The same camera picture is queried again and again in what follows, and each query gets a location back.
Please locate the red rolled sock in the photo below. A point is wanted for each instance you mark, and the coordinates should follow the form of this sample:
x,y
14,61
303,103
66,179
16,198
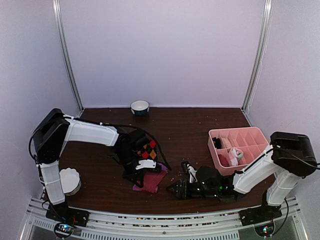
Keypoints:
x,y
223,160

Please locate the black argyle sock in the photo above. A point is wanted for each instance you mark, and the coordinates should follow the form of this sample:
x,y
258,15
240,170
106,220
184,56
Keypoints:
x,y
148,151

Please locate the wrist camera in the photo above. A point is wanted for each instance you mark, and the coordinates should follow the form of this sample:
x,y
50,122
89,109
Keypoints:
x,y
192,173
146,164

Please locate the aluminium frame post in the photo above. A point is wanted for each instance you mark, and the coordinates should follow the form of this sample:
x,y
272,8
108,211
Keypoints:
x,y
261,47
65,53

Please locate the maroon purple orange sock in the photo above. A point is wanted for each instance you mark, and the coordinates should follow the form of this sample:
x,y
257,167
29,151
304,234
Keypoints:
x,y
151,181

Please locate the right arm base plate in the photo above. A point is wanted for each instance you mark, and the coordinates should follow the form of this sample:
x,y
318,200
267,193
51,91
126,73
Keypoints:
x,y
256,215

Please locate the white scalloped bowl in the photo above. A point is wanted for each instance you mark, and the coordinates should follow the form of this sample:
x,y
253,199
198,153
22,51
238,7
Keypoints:
x,y
70,180

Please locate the front aluminium rail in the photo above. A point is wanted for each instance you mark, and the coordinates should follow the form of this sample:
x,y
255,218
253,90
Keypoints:
x,y
219,225

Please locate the teal white ceramic bowl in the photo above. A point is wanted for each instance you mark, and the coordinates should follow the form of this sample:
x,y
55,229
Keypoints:
x,y
140,108

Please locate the left aluminium frame post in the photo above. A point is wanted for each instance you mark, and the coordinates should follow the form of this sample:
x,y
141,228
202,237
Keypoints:
x,y
65,53

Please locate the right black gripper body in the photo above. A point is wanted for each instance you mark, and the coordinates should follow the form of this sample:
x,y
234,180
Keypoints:
x,y
202,193

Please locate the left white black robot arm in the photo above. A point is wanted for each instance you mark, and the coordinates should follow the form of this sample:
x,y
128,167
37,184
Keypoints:
x,y
58,131

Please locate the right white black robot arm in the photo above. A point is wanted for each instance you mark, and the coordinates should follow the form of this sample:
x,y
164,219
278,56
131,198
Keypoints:
x,y
290,155

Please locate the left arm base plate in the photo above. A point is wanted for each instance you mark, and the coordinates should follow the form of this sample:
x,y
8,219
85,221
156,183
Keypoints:
x,y
73,217

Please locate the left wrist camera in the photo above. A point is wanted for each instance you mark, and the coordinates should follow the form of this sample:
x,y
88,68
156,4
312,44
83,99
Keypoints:
x,y
146,164

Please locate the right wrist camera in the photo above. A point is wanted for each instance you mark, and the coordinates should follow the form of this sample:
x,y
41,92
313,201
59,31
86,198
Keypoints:
x,y
192,173

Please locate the black rolled sock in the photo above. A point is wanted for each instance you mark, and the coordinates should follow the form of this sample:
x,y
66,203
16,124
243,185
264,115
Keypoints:
x,y
217,142

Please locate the white pink rolled sock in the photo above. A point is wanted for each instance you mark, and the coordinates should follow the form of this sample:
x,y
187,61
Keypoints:
x,y
234,156

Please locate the right aluminium frame post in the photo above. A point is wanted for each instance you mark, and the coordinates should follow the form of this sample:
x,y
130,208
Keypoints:
x,y
261,47

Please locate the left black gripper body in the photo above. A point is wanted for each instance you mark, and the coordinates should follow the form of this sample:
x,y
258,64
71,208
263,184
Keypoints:
x,y
123,157

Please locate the pink divided organizer box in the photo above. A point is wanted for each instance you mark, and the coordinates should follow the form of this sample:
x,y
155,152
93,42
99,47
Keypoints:
x,y
248,139

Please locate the beige rolled sock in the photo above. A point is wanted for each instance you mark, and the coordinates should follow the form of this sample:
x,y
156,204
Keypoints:
x,y
226,143

